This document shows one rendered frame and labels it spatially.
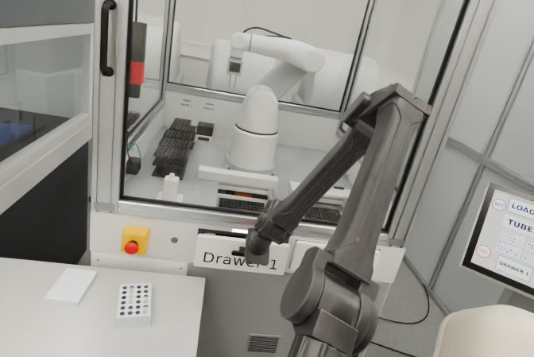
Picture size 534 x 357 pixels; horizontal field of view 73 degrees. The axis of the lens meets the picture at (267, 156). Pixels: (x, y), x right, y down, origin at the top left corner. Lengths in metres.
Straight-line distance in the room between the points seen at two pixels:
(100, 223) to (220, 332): 0.58
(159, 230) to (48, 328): 0.37
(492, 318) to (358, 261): 0.19
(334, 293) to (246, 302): 0.89
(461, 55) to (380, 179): 0.67
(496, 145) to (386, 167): 2.01
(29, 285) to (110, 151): 0.44
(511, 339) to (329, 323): 0.19
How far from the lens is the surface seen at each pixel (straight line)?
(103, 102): 1.07
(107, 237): 1.25
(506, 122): 2.53
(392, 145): 0.59
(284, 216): 0.85
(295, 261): 1.23
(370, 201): 0.54
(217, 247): 1.16
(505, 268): 1.39
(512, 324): 0.37
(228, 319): 1.40
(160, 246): 1.23
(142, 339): 1.08
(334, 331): 0.46
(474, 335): 0.37
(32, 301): 1.21
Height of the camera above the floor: 1.57
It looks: 20 degrees down
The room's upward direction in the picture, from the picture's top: 11 degrees clockwise
